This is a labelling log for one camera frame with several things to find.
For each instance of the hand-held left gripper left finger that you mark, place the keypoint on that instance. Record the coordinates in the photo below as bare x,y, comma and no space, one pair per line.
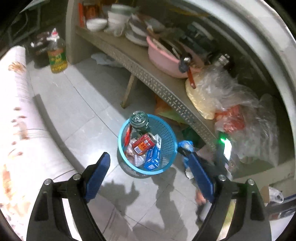
98,176

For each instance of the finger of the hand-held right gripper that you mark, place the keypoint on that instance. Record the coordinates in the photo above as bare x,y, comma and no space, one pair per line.
203,160

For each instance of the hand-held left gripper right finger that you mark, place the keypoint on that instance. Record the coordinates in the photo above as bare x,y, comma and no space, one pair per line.
201,176

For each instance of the blue white wrapper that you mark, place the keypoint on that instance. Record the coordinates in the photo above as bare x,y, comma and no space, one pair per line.
186,144

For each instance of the blue plastic basket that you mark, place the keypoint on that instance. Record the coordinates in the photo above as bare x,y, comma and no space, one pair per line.
166,139

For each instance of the pink plastic wrapper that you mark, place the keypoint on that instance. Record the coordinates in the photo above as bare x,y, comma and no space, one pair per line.
133,150

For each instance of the blue white carton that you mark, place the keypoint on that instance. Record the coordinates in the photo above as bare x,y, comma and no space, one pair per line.
151,158

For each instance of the red drink can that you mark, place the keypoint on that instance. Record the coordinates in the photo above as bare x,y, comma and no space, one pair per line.
143,143

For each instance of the green label plastic bottle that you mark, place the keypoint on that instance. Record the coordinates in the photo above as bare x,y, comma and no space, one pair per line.
138,120

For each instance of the person's right hand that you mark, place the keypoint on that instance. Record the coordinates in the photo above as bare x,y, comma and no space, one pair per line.
200,197

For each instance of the red plastic bag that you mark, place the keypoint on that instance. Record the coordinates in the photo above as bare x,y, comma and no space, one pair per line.
231,118

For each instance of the yellow plastic bag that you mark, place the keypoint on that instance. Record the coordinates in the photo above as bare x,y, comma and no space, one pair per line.
201,102

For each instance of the clear crumpled plastic bags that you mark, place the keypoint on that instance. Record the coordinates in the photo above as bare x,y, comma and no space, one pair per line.
242,97

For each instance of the orange plastic bag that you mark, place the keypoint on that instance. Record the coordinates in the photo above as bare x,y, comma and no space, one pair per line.
161,105

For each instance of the grey perforated shelf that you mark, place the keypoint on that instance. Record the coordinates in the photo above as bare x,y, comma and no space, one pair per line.
161,85

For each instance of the pink plastic basin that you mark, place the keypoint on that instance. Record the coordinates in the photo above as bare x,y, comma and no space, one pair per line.
161,58

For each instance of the crumpled white paper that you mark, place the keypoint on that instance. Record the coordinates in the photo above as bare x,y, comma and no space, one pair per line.
104,59

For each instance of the cooking oil bottle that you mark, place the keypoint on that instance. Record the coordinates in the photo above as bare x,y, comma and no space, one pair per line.
56,60

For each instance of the dark plastic container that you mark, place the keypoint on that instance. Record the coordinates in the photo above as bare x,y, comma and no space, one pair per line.
39,55

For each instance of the white bowl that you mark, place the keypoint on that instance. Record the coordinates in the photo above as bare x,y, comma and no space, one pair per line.
96,24

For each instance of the red brown packets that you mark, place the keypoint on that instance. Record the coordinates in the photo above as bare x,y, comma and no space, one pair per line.
81,14

